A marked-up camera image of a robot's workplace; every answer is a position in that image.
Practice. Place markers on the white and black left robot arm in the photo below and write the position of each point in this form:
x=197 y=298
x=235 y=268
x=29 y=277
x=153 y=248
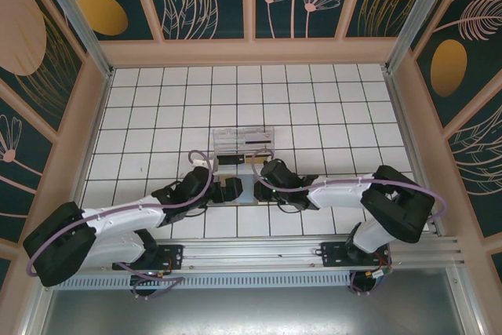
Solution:
x=125 y=213

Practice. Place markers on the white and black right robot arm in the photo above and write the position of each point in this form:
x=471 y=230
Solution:
x=337 y=194

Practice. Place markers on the black VIP card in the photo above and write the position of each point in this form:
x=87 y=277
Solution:
x=229 y=159

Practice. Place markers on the gold VIP card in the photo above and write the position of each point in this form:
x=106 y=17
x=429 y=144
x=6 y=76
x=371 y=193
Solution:
x=249 y=159

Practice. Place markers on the clear acrylic card stand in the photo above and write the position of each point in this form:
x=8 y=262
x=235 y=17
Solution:
x=227 y=140

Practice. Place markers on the base wiring with connectors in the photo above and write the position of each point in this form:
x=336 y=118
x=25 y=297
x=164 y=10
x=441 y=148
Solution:
x=372 y=274

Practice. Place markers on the grey metal sheet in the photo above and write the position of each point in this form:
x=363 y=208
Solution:
x=251 y=311

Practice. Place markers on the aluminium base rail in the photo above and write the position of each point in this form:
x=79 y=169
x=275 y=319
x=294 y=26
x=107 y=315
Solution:
x=251 y=254

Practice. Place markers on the aluminium table edge rail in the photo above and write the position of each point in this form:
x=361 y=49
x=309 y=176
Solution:
x=408 y=135

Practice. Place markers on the aluminium frame post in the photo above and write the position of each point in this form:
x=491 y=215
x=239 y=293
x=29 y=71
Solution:
x=76 y=17
x=421 y=17

